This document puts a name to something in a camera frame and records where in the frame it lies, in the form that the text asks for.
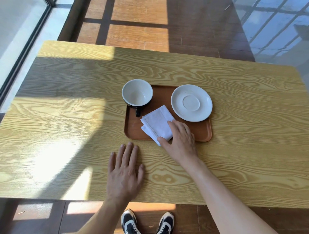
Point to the person's right hand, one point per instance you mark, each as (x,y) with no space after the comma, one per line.
(182,143)

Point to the person's left hand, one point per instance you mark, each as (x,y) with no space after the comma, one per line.
(123,176)

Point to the person's left middle finger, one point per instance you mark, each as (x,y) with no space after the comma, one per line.
(128,154)

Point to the person's right thumb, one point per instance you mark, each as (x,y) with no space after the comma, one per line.
(165,144)

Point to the person's left thumb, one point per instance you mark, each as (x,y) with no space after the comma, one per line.
(141,174)

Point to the person's left little finger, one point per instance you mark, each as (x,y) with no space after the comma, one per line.
(111,162)

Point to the white napkin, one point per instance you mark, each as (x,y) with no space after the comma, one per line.
(157,123)

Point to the person's right forearm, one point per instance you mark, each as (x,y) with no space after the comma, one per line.
(224,197)

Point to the person's left forearm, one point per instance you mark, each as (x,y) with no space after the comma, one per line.
(103,218)

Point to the brown plastic tray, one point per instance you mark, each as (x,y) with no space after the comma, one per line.
(135,127)

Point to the white saucer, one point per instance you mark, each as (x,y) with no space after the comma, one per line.
(191,103)

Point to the person's left shoe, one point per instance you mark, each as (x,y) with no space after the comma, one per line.
(129,223)

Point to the person's shoe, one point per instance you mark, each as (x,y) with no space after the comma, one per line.
(129,223)
(166,223)

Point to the person's right shoe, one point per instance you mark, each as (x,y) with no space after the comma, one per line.
(166,223)

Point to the black and white cup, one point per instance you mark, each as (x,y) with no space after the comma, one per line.
(137,94)

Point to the black window frame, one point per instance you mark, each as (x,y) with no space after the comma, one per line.
(23,51)

